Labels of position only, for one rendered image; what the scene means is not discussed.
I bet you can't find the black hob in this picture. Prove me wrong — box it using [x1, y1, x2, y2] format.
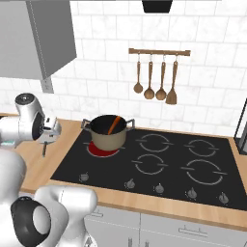
[50, 126, 247, 212]

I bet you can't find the wooden spatula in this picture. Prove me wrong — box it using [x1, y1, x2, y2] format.
[165, 60, 179, 106]

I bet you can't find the orange carrot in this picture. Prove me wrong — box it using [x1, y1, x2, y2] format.
[107, 116, 122, 136]

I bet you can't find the small wooden spoon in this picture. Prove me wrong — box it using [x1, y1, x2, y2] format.
[132, 60, 145, 95]

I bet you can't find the dark steel appliance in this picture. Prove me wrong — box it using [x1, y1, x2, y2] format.
[233, 97, 247, 156]

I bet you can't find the grey wall cupboard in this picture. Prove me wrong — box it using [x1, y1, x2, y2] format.
[0, 0, 78, 81]

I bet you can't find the wide grey drawer front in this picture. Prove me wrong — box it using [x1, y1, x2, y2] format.
[140, 212, 247, 247]

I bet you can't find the black extractor hood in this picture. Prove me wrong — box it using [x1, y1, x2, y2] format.
[141, 0, 174, 14]

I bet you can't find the short grey drawer handle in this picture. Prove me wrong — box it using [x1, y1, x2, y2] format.
[91, 209, 104, 219]

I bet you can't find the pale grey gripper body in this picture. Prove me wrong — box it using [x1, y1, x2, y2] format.
[36, 126, 63, 146]

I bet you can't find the wooden tool rail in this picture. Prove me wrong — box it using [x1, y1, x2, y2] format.
[128, 47, 192, 58]

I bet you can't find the long grey drawer handle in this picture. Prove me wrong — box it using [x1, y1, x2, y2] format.
[178, 226, 208, 238]

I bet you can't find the beige pot with handles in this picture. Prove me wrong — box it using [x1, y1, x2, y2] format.
[80, 114, 136, 152]

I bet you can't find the large wooden spoon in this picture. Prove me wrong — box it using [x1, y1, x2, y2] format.
[154, 61, 168, 101]

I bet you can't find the narrow grey drawer front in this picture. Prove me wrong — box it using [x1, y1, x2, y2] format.
[86, 206, 142, 230]

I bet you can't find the wooden ladle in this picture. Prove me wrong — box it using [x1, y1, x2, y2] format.
[143, 61, 156, 100]

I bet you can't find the grey cupboard door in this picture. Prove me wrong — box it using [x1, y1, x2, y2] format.
[84, 219, 142, 247]

